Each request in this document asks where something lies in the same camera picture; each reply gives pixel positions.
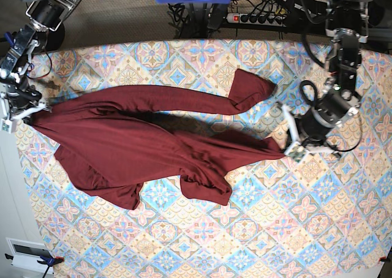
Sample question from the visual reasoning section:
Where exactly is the blue clamp lower left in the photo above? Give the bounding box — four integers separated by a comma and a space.
4, 254, 64, 277

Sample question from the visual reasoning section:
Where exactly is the maroon t-shirt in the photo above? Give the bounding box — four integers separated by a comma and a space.
31, 69, 283, 210

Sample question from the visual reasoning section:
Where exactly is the orange clamp right edge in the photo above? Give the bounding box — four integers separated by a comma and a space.
379, 257, 391, 263

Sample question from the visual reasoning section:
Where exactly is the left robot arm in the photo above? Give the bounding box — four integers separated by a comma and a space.
278, 0, 373, 163

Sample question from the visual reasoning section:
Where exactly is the black round stool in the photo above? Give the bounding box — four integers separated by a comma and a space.
34, 23, 65, 53

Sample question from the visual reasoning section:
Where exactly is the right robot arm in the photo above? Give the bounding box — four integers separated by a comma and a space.
1, 0, 81, 124

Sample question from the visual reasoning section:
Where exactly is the patterned tablecloth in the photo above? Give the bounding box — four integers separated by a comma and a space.
15, 40, 391, 277

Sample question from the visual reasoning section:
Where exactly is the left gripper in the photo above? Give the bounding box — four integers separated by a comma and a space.
276, 102, 341, 159

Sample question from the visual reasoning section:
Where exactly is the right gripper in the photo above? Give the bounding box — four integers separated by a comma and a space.
1, 86, 52, 122

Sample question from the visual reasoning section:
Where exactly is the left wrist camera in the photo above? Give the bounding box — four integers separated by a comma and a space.
284, 141, 309, 163

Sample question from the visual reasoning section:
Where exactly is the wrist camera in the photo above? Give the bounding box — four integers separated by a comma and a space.
284, 141, 309, 163
1, 118, 16, 134

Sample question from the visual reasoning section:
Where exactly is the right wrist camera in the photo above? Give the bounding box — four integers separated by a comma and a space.
1, 118, 16, 134

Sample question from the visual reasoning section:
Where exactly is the white floor vent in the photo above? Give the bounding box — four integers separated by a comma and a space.
6, 238, 51, 274

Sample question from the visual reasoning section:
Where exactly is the white power strip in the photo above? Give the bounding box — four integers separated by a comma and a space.
226, 13, 285, 27

